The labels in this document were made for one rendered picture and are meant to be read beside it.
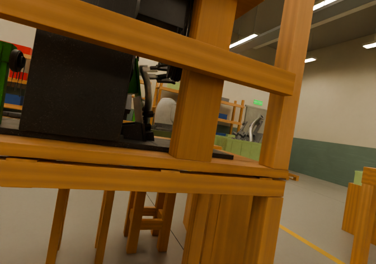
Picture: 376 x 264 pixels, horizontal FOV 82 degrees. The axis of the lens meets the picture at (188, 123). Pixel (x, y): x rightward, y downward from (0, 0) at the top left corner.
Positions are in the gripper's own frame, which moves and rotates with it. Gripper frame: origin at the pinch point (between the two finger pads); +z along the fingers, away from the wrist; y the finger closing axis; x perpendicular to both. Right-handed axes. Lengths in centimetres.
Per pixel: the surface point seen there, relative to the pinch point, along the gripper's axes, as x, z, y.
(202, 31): 18.0, -12.7, 29.4
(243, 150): 13, -75, -64
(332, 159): -104, -644, -415
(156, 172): 50, 8, -4
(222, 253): 65, -51, -118
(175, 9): 5.7, -6.0, 31.4
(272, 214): 69, -39, -24
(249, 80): 33.9, -27.5, 19.7
